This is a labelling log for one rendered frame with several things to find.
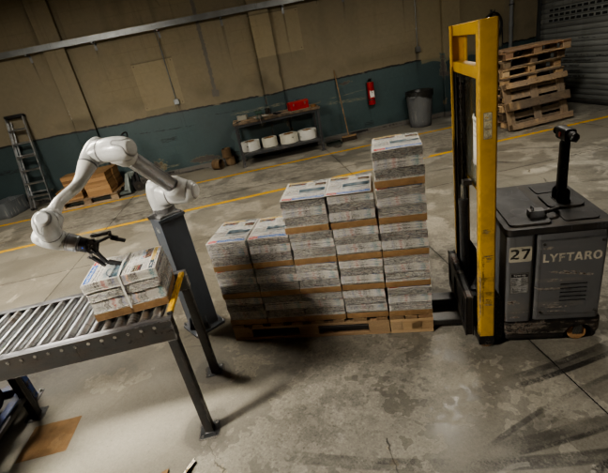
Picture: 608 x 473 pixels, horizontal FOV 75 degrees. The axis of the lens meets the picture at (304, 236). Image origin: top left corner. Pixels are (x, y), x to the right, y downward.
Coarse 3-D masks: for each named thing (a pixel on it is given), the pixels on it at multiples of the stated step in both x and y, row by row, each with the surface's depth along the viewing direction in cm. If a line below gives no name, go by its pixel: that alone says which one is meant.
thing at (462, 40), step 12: (456, 36) 241; (456, 48) 244; (456, 60) 247; (456, 72) 248; (456, 84) 247; (456, 96) 249; (456, 108) 252; (456, 120) 256; (456, 132) 259; (456, 144) 263; (456, 156) 268; (456, 168) 273; (456, 180) 278; (456, 192) 279; (468, 192) 273; (456, 204) 282; (468, 204) 277; (456, 216) 286; (468, 216) 281; (456, 228) 290; (468, 228) 285; (456, 240) 294; (468, 240) 289; (456, 252) 299; (468, 252) 293
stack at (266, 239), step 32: (224, 224) 296; (256, 224) 284; (224, 256) 270; (256, 256) 267; (288, 256) 263; (320, 256) 259; (224, 288) 282; (256, 288) 278; (288, 288) 274; (384, 288) 263; (320, 320) 282; (352, 320) 279; (384, 320) 273
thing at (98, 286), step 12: (96, 264) 217; (96, 276) 203; (108, 276) 200; (84, 288) 197; (96, 288) 198; (108, 288) 199; (96, 300) 201; (108, 300) 203; (120, 300) 204; (96, 312) 203
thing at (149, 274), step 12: (144, 252) 219; (156, 252) 216; (132, 264) 208; (144, 264) 205; (156, 264) 204; (168, 264) 226; (132, 276) 199; (144, 276) 201; (156, 276) 201; (168, 276) 219; (132, 288) 202; (144, 288) 203; (156, 288) 205; (168, 288) 216; (144, 300) 206
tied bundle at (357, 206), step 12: (360, 192) 237; (372, 192) 235; (336, 204) 242; (348, 204) 241; (360, 204) 240; (372, 204) 239; (336, 216) 244; (348, 216) 244; (360, 216) 243; (372, 216) 241
